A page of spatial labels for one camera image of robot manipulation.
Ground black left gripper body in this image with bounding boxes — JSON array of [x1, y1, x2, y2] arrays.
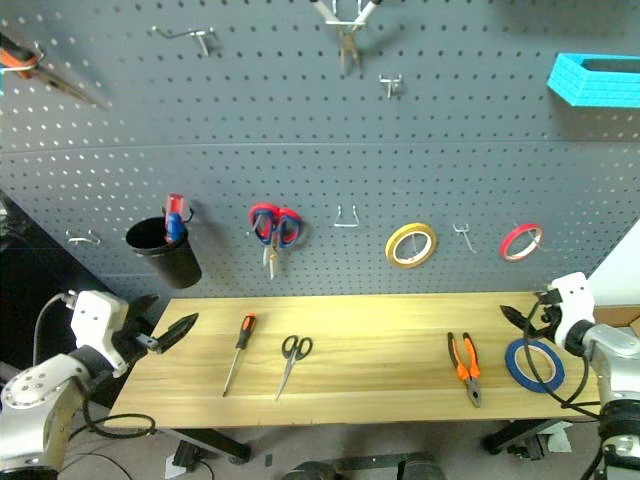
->
[[112, 304, 165, 370]]

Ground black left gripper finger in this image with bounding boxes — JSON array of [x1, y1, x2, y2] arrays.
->
[[152, 312, 200, 355], [130, 294, 161, 327]]

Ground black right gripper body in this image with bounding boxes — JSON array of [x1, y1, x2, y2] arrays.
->
[[531, 289, 563, 345]]

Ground blue tape roll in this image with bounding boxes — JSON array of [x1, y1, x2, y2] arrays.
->
[[503, 337, 566, 393]]

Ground black plastic cup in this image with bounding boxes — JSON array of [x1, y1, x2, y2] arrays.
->
[[124, 215, 203, 290]]

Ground brown cardboard box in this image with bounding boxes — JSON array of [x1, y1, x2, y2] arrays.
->
[[593, 305, 640, 327]]

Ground red tape roll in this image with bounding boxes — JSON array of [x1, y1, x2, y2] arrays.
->
[[498, 222, 545, 263]]

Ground red blue utility knife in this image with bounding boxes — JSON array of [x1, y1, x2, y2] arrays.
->
[[164, 193, 189, 245]]

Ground metal loop pegboard hook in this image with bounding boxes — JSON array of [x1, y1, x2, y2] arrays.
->
[[65, 229, 103, 248], [333, 203, 362, 230]]

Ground small metal pegboard hook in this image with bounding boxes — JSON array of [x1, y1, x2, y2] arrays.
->
[[452, 223, 478, 254]]

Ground white floor power box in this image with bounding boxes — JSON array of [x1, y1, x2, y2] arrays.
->
[[164, 440, 199, 479]]

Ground yellow tape roll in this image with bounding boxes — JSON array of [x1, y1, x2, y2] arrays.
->
[[384, 222, 439, 270]]

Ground grey metal pegboard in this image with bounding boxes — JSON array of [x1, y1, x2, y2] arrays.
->
[[0, 0, 640, 321]]

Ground cyan plastic bin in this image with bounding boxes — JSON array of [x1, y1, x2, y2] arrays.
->
[[546, 52, 640, 109]]

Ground double metal pegboard hook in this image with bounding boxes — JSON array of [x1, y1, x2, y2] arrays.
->
[[378, 73, 404, 99]]

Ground long metal pegboard hook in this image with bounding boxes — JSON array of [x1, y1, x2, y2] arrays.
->
[[151, 25, 217, 56]]

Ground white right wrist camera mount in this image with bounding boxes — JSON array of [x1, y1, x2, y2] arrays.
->
[[544, 271, 597, 351]]

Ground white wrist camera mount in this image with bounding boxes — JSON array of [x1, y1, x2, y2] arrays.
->
[[544, 271, 597, 351], [68, 289, 132, 379]]

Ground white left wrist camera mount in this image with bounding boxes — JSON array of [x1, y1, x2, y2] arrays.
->
[[68, 289, 132, 379]]

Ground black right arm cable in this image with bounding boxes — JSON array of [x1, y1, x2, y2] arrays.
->
[[522, 294, 609, 419]]

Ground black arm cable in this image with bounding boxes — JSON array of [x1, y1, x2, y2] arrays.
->
[[522, 294, 609, 419], [79, 369, 157, 441]]

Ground orange black handled screwdriver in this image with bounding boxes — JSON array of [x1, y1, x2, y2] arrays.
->
[[221, 312, 258, 399]]

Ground orange black handled pliers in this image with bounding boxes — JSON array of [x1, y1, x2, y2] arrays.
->
[[446, 331, 483, 409]]

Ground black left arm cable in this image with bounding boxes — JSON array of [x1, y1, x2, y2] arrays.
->
[[79, 369, 157, 441]]

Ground grey left wrist cable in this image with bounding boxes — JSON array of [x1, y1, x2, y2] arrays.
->
[[32, 292, 71, 366]]

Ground black table frame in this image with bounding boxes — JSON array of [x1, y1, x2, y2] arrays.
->
[[164, 417, 571, 466]]

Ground black handled scissors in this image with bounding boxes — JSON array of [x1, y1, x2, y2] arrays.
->
[[274, 334, 315, 402]]

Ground red blue handled scissors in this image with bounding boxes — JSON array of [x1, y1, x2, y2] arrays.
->
[[247, 202, 305, 281]]

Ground orange handled needle-nose pliers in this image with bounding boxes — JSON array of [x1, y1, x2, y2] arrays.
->
[[0, 32, 109, 109]]

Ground white handled long-nose pliers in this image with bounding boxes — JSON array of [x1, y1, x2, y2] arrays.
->
[[312, 0, 386, 76]]

